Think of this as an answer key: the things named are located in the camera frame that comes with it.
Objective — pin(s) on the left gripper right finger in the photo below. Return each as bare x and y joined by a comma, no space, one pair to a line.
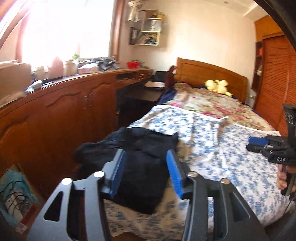
178,175

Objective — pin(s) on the wooden louvered wardrobe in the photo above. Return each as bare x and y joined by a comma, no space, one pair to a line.
276,86

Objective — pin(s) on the wooden headboard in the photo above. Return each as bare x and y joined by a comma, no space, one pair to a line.
196,73

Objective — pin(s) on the tied cream curtain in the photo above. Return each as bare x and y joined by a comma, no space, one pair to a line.
134,6

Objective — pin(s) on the pink floral quilt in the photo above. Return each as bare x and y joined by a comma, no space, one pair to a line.
216,105

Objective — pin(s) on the white wall shelf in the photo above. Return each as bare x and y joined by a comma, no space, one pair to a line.
146,31

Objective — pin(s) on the blue floral bed sheet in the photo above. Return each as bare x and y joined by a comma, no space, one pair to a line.
216,149

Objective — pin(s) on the yellow plush toy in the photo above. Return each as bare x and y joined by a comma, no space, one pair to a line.
218,86

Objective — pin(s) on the black double-breasted coat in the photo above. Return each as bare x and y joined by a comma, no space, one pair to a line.
145,174

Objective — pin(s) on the wooden desk cabinet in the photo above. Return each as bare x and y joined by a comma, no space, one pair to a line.
41,131

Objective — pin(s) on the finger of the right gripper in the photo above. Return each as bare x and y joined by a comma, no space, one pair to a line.
258,141
254,148

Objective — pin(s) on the dark wooden chair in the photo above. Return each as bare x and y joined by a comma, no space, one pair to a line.
170,80

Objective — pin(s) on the person's right hand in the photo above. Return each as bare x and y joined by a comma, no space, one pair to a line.
282,177

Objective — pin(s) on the box with cables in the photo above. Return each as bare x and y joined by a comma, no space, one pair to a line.
20,201

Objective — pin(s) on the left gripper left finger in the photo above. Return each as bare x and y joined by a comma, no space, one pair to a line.
113,172

